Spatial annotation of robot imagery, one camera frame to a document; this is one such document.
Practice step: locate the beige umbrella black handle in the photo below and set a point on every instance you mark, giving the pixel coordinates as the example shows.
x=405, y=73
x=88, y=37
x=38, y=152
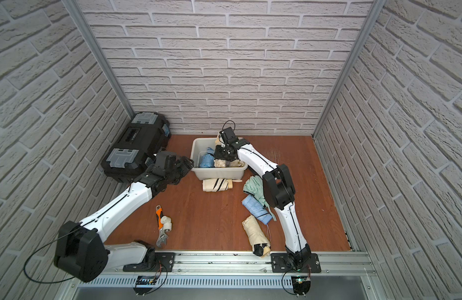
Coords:
x=260, y=244

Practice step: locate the orange handled wrench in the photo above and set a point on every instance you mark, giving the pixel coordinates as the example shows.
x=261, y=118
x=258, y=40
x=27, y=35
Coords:
x=162, y=236

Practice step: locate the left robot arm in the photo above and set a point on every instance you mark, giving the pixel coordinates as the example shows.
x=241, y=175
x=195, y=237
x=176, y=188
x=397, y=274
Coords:
x=80, y=249

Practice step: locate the aluminium front rail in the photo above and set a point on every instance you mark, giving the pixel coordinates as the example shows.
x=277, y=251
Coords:
x=244, y=263

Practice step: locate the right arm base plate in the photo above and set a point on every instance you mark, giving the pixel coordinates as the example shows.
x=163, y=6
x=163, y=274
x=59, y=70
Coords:
x=282, y=263

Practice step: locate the light blue umbrella front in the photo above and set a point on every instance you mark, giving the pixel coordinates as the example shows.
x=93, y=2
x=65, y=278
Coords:
x=207, y=160

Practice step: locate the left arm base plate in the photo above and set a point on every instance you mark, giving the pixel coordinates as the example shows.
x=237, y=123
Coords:
x=159, y=261

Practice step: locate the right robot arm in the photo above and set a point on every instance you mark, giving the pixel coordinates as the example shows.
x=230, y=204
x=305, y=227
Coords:
x=278, y=191

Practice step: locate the white pipe fitting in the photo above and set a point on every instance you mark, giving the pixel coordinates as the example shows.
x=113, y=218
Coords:
x=167, y=223

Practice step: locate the periwinkle blue umbrella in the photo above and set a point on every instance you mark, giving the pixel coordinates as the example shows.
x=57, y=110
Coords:
x=257, y=210

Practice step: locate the right circuit board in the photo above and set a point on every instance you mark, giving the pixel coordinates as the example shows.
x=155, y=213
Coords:
x=301, y=285

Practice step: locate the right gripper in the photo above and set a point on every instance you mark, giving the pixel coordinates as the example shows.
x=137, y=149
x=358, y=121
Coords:
x=218, y=153

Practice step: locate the beige umbrella black stripes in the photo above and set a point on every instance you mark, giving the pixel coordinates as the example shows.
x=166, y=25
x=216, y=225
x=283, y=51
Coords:
x=219, y=184

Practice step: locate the black grey toolbox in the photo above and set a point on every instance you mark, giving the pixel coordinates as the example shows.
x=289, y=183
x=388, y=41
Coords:
x=134, y=151

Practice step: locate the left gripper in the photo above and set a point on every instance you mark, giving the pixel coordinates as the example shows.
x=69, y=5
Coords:
x=182, y=165

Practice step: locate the white plastic storage box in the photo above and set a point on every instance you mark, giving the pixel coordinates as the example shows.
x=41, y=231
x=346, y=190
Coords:
x=200, y=146

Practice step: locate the mint green umbrella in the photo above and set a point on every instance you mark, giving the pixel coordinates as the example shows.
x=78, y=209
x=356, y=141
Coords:
x=254, y=187

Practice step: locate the circuit board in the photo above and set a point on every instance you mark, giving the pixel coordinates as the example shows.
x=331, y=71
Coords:
x=147, y=282
x=301, y=285

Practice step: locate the left circuit board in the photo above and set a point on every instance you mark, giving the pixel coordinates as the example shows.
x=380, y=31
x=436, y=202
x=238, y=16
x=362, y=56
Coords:
x=147, y=282

